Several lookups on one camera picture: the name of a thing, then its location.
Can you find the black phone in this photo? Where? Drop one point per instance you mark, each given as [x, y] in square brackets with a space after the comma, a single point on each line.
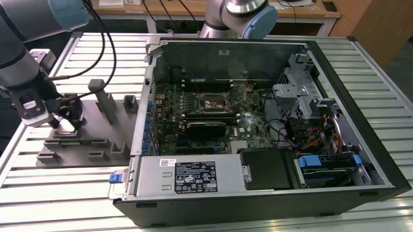
[330, 6]

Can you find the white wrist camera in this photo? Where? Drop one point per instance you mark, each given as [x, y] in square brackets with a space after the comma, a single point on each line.
[32, 113]
[42, 58]

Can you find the black expansion slot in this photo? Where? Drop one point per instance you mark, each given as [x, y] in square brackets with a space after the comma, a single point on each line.
[192, 151]

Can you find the black graphics card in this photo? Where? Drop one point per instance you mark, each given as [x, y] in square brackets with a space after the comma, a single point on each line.
[205, 130]

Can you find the metal drive cage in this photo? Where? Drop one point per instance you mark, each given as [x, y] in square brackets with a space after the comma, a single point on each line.
[286, 93]

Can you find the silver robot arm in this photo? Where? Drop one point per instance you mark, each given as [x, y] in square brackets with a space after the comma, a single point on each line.
[16, 67]

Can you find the green motherboard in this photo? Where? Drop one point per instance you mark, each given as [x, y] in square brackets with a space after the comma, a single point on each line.
[258, 125]

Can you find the grey power supply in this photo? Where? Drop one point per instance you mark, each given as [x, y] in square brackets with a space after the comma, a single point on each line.
[151, 178]

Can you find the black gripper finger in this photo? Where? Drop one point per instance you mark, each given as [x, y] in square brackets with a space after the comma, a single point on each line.
[53, 120]
[74, 113]

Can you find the silver chipset heatsink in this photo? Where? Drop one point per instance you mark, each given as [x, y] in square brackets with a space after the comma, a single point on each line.
[239, 145]

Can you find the blue disk carrier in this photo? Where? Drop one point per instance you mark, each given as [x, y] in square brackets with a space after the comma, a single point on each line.
[308, 161]

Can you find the blue case latch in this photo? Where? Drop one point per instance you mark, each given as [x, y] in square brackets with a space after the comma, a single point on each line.
[113, 178]

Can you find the CPU socket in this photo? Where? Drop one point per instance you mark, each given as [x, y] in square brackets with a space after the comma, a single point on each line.
[213, 106]

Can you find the blue plastic tab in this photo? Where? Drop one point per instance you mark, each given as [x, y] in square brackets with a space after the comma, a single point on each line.
[356, 160]

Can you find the silver CPU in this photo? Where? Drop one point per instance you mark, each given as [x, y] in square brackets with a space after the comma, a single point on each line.
[65, 128]

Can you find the black drive bay cover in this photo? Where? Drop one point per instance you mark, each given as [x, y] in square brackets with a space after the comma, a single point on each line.
[264, 169]

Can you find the black PC case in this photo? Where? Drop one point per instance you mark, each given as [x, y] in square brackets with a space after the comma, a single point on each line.
[225, 212]

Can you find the white box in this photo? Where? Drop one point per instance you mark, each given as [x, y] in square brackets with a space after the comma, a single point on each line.
[111, 3]
[132, 2]

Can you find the grey parts rack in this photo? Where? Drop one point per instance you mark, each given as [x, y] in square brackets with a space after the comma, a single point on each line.
[93, 135]

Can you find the wooden cabinet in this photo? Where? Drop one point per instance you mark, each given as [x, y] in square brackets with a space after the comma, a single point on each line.
[381, 29]

